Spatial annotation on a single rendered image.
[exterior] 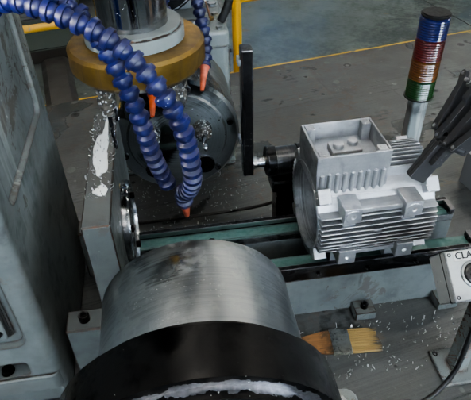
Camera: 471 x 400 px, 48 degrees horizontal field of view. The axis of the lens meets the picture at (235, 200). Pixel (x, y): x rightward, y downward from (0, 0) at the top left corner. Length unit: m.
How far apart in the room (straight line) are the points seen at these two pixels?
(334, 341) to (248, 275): 0.40
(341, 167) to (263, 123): 0.75
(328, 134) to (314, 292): 0.29
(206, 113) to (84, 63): 0.40
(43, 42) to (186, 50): 3.37
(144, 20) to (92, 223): 0.27
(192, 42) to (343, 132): 0.33
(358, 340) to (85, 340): 0.47
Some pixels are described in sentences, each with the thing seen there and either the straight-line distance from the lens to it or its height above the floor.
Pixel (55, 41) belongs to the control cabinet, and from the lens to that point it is 4.03.
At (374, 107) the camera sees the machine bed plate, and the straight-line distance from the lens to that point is 1.67.
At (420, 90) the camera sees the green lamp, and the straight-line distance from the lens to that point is 1.22.
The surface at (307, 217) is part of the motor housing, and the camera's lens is 1.00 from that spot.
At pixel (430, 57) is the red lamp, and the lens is 1.19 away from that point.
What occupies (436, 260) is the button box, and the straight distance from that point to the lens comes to 0.81.
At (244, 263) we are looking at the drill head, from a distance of 0.64.
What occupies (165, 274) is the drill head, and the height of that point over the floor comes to 1.16.
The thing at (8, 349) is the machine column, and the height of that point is 0.95.
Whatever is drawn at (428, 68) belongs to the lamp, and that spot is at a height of 1.11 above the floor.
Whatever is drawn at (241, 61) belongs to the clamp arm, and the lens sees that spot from 0.90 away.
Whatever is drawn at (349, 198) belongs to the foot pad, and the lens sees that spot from 0.85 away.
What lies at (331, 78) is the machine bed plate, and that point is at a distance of 1.82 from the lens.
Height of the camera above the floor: 1.61
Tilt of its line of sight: 40 degrees down
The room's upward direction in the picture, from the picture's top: 2 degrees counter-clockwise
